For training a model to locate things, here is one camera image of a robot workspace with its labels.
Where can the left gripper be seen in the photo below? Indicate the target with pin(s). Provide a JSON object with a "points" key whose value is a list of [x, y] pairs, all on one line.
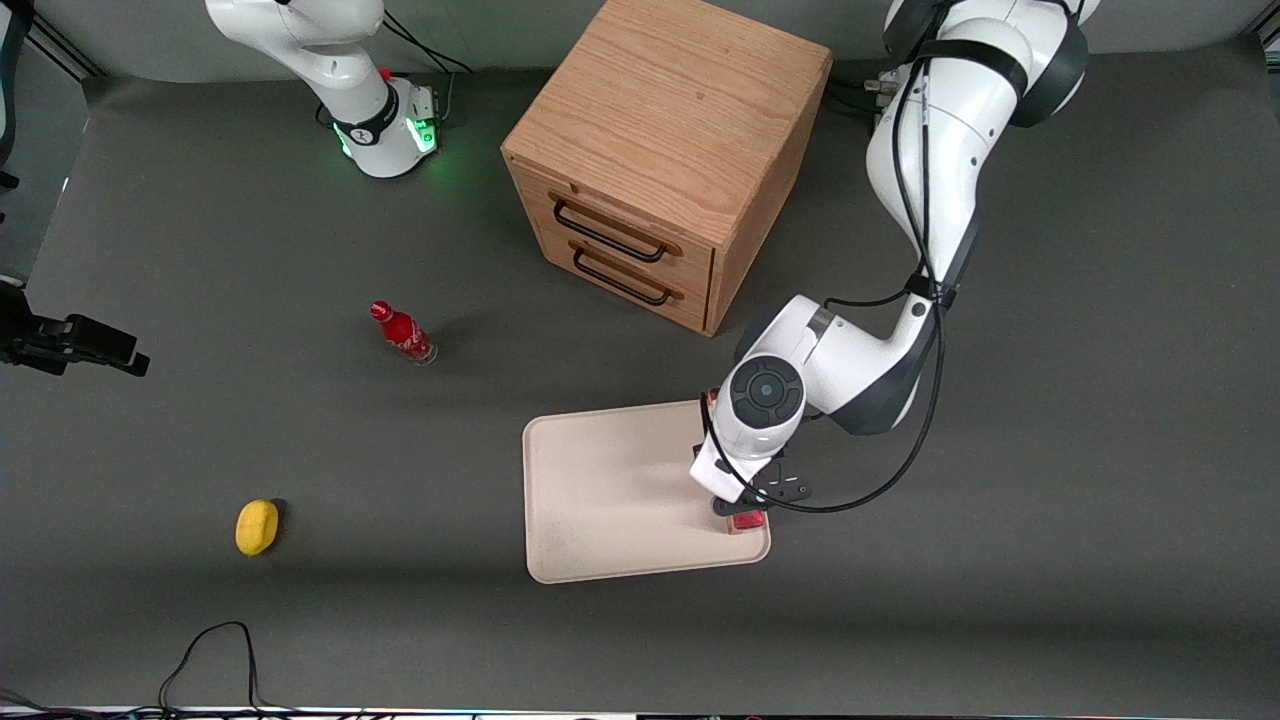
{"points": [[727, 508]]}

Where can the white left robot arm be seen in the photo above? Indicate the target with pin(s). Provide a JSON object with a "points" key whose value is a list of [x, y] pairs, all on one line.
{"points": [[950, 150]]}

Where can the beige plastic tray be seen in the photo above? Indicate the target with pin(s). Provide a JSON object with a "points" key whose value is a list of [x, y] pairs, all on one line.
{"points": [[610, 490]]}

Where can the red cola bottle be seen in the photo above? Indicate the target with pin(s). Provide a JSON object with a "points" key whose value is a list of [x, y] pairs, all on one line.
{"points": [[404, 334]]}

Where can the wooden drawer cabinet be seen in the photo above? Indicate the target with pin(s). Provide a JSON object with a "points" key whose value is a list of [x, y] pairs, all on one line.
{"points": [[670, 110]]}

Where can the yellow lemon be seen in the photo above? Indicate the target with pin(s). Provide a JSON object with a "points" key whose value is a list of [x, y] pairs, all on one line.
{"points": [[256, 527]]}

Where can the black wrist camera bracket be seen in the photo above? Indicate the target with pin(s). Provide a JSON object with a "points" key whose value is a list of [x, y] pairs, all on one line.
{"points": [[785, 488]]}

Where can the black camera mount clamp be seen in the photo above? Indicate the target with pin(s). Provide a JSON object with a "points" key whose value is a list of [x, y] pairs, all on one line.
{"points": [[70, 343]]}

